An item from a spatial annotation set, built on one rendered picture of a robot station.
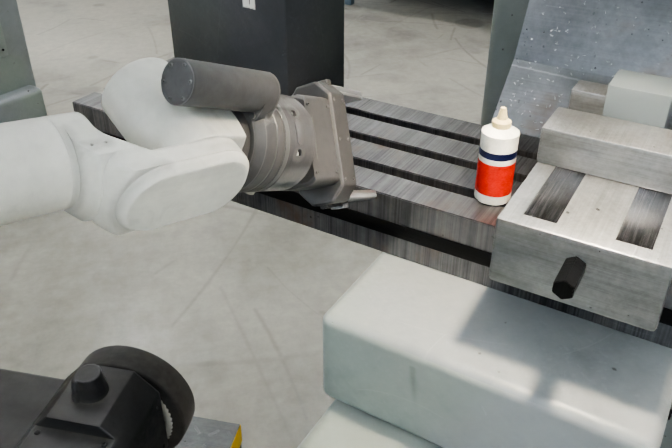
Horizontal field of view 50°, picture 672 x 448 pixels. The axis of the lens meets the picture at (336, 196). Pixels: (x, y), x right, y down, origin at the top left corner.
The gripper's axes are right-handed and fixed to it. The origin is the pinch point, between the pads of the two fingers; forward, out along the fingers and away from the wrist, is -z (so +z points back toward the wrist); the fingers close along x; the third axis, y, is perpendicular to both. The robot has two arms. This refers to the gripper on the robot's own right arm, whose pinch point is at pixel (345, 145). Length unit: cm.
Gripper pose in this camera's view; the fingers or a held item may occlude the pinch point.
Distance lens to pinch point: 75.0
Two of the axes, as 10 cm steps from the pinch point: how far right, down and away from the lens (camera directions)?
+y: -8.0, 1.5, 5.8
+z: -5.8, 0.3, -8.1
